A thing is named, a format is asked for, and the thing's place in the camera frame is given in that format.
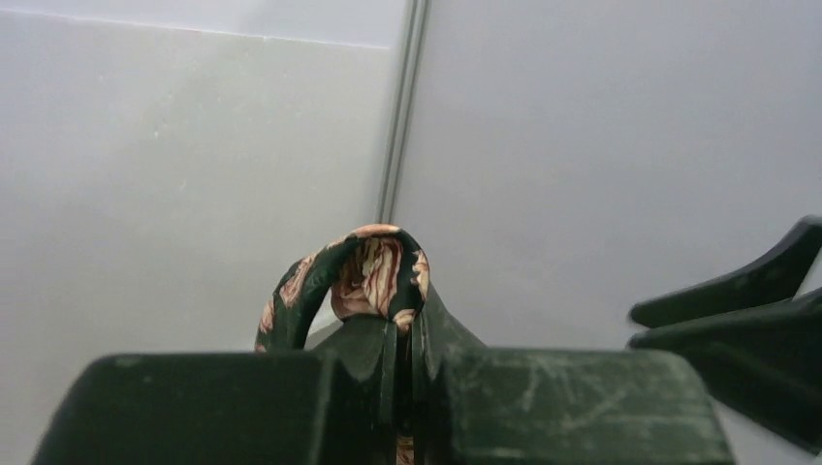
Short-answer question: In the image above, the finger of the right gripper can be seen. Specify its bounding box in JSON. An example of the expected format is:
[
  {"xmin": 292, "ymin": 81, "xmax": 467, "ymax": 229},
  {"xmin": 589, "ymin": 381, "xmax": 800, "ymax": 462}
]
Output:
[{"xmin": 628, "ymin": 216, "xmax": 821, "ymax": 452}]

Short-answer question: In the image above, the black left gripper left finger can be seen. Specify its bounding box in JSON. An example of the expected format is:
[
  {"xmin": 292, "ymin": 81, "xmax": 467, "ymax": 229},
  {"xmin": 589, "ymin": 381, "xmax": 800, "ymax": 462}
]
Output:
[{"xmin": 33, "ymin": 317, "xmax": 397, "ymax": 464}]

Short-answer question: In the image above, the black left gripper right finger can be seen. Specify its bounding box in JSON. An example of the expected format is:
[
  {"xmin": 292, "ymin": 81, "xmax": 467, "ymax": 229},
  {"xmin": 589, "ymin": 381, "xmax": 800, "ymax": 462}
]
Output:
[{"xmin": 411, "ymin": 291, "xmax": 735, "ymax": 464}]

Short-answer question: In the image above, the black pink floral tie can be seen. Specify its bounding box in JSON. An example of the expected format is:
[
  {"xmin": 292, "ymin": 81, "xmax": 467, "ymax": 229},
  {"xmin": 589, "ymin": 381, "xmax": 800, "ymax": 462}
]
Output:
[{"xmin": 254, "ymin": 223, "xmax": 431, "ymax": 465}]

